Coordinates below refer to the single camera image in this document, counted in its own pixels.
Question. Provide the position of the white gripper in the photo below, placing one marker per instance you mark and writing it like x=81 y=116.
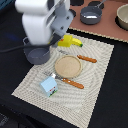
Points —
x=44 y=21

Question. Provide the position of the yellow butter block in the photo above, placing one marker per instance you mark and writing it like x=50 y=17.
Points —
x=66 y=41

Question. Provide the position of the dark grey pot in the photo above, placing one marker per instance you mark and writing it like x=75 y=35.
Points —
x=36 y=56

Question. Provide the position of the light blue milk carton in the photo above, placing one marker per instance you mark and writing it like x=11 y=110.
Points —
x=49 y=86

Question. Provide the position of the yellow toy banana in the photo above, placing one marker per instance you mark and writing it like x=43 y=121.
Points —
x=77 y=42

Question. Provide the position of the dark grey saucepan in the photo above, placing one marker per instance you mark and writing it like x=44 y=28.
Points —
x=91 y=15

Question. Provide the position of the round wooden plate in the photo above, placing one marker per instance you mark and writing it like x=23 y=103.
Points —
x=68 y=66

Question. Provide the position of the beige woven placemat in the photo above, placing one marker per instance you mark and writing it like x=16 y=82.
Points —
x=69 y=103

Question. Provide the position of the beige bowl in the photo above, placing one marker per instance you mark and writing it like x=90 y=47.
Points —
x=122 y=14

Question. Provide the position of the knife with wooden handle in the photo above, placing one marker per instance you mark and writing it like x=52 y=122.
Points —
x=79 y=56

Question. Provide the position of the fork with wooden handle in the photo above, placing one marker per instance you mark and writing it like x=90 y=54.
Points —
x=70 y=82

